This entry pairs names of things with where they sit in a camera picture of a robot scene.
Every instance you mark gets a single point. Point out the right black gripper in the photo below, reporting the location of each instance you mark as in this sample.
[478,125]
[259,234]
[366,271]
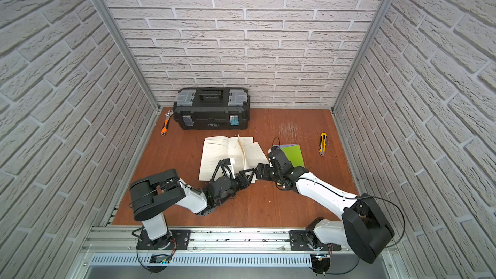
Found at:
[265,168]

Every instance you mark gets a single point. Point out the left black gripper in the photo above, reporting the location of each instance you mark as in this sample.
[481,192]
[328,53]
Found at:
[240,180]

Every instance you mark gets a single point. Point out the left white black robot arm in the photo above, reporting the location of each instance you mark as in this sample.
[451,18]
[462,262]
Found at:
[151,196]

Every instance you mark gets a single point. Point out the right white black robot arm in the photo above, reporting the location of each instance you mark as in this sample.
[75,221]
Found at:
[365,228]

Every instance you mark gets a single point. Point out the yellow black utility knife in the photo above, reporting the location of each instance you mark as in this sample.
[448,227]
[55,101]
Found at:
[323,144]

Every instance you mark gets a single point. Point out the black plastic toolbox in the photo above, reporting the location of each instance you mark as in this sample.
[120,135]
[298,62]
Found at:
[212,108]

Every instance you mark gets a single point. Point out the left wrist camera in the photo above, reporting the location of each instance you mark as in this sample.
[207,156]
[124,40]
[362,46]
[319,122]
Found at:
[226,166]

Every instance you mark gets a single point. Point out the orange handled adjustable wrench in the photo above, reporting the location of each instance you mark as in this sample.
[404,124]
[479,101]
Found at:
[168,116]

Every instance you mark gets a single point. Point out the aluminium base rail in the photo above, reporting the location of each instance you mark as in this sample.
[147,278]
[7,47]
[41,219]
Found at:
[119,246]

